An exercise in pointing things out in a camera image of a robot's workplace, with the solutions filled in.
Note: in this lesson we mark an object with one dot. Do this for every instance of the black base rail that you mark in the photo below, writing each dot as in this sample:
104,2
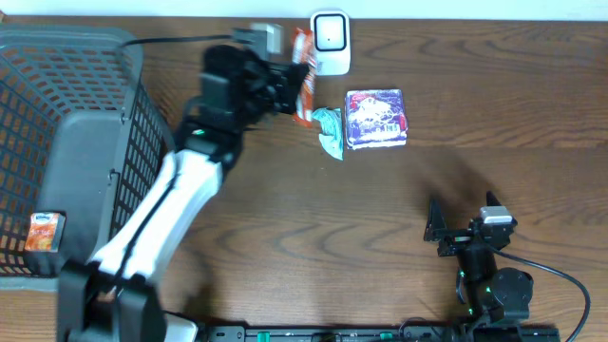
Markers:
415,332

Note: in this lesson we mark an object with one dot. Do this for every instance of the teal snack packet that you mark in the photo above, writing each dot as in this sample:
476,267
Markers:
331,135

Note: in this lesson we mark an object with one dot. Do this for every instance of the orange tissue pack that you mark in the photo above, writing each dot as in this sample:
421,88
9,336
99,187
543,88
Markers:
45,232

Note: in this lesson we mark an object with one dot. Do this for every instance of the purple snack bag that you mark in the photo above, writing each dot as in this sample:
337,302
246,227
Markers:
375,118

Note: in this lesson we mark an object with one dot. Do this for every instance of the white barcode scanner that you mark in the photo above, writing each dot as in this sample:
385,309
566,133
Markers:
332,42

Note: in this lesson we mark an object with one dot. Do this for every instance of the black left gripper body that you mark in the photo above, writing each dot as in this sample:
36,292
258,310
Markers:
277,87

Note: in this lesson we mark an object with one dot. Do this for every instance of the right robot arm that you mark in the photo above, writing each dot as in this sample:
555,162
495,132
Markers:
497,299

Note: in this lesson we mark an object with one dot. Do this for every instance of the orange snack bar wrapper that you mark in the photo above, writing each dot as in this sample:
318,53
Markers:
303,53

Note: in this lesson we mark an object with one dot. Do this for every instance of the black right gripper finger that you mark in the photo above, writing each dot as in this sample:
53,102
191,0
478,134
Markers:
436,227
491,199

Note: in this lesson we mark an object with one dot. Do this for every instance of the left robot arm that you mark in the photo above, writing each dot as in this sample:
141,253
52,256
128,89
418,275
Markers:
114,296

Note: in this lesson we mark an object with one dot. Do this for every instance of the grey plastic shopping basket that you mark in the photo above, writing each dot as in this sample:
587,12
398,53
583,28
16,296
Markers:
79,136

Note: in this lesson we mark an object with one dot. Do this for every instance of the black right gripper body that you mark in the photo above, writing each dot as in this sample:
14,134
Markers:
456,241

